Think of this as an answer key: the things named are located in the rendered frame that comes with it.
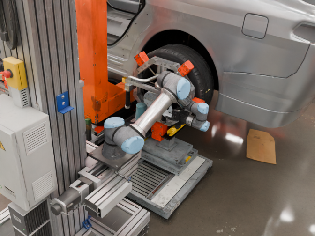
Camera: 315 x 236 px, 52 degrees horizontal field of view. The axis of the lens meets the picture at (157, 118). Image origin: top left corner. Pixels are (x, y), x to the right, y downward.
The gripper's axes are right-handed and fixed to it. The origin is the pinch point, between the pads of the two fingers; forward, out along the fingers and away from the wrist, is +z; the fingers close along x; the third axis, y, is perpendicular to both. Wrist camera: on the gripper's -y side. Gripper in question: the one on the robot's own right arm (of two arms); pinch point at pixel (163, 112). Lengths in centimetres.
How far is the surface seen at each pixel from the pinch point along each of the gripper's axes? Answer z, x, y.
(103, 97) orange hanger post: 60, -1, -9
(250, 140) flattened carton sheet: -38, -131, -82
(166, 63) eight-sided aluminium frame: 13.9, -20.5, 28.6
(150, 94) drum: 16.6, -6.0, 6.7
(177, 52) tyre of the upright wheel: 11.8, -33.2, 34.6
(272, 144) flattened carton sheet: -60, -139, -82
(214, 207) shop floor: -48, -17, -83
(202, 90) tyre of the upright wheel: -14.5, -30.9, 11.7
